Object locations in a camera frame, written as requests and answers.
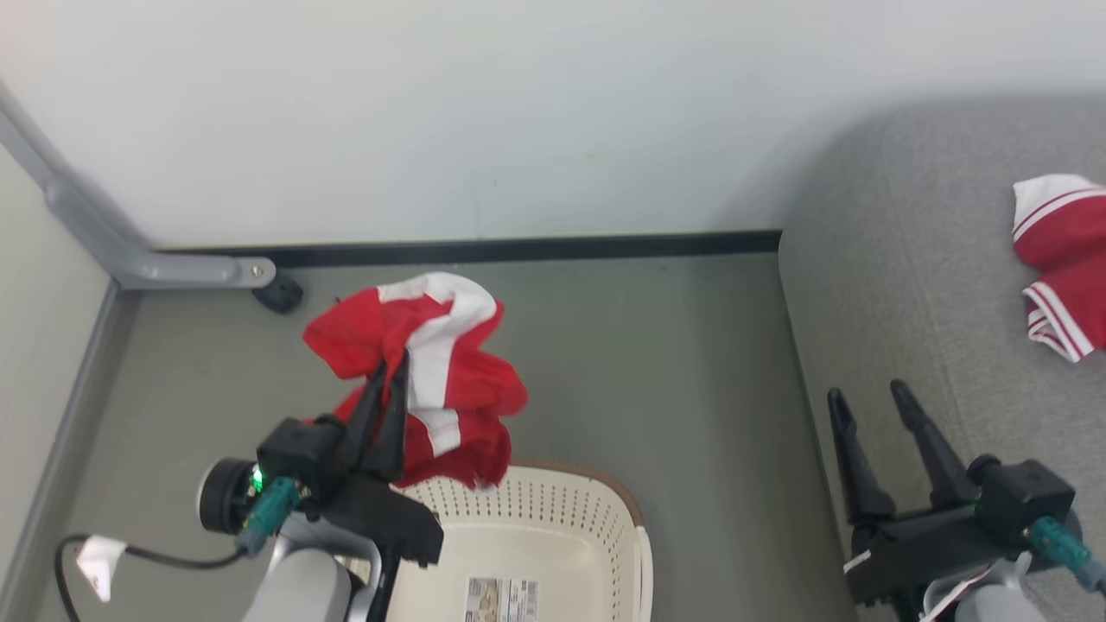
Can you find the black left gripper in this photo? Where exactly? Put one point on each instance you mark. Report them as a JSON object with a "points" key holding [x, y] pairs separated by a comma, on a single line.
{"points": [[389, 518]]}

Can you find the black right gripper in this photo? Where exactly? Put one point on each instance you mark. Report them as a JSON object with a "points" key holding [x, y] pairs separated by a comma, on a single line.
{"points": [[916, 544]]}

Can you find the red white mesh jersey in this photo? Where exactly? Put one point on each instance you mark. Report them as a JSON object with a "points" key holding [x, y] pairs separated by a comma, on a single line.
{"points": [[458, 380]]}

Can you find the red garment with white stripes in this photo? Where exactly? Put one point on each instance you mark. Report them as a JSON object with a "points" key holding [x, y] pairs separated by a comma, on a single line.
{"points": [[1067, 250]]}

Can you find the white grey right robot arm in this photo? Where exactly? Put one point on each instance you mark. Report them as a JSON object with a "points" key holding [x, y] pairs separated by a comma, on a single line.
{"points": [[994, 605]]}

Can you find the grey fabric sofa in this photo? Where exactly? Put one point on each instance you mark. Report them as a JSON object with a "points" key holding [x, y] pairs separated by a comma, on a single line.
{"points": [[933, 285]]}

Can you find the black caster foot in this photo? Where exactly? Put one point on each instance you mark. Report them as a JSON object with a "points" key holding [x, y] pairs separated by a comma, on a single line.
{"points": [[278, 294]]}

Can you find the beige perforated laundry basket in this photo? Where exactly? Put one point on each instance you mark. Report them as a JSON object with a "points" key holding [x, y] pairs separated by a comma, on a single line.
{"points": [[562, 536]]}

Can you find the printed label sticker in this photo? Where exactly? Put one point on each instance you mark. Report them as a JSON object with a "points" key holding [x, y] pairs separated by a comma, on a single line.
{"points": [[501, 600]]}

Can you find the black baseboard strip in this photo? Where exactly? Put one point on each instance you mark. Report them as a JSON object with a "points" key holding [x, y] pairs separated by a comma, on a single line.
{"points": [[518, 249]]}

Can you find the grey baseboard strip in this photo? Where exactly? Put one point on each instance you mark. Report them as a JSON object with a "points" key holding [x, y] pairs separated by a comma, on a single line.
{"points": [[60, 458]]}

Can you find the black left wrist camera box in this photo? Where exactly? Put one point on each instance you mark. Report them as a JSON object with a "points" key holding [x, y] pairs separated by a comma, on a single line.
{"points": [[302, 453]]}

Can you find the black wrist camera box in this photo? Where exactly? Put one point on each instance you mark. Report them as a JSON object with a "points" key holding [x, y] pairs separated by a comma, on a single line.
{"points": [[302, 453], [1024, 497]]}

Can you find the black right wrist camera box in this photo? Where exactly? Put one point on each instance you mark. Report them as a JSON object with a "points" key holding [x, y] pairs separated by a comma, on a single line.
{"points": [[1024, 497]]}

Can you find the grey metal frame leg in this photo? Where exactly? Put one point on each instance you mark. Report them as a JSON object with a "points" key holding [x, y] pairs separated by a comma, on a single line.
{"points": [[130, 250]]}

